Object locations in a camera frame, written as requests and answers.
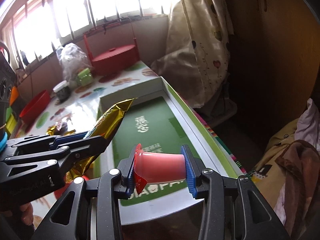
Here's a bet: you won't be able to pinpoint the long gold bar front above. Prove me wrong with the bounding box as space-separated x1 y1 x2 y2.
65 98 136 183

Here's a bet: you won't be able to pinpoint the pink jelly cup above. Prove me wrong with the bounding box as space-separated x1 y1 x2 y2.
133 144 186 194

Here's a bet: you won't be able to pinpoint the gold peanut candy pack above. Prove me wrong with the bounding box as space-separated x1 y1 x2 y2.
46 121 76 136

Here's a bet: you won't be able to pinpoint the person's left hand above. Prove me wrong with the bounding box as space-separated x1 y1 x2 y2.
1 203 34 226

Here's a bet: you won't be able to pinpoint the red oval bowl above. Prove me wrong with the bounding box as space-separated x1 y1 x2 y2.
19 90 50 125

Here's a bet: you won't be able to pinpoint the stacked colourful boxes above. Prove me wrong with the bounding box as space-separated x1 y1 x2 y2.
5 86 19 137

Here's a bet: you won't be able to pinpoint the dark glass jar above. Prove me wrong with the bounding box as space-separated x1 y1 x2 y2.
53 80 71 102

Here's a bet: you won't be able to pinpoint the pile of clothes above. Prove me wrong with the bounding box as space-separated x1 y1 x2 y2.
251 99 319 239

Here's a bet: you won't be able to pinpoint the green jar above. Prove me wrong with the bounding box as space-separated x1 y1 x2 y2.
76 68 93 86

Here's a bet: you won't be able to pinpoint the clear plastic bag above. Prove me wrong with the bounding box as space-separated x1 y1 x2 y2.
56 43 92 82

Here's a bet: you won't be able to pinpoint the green white cardboard tray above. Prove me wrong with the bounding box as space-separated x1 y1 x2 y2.
92 76 247 227

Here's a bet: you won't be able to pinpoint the beige patterned curtain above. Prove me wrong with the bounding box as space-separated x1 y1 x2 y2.
151 0 233 108

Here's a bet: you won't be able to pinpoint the red basket with handle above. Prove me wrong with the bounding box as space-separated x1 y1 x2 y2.
83 34 140 76

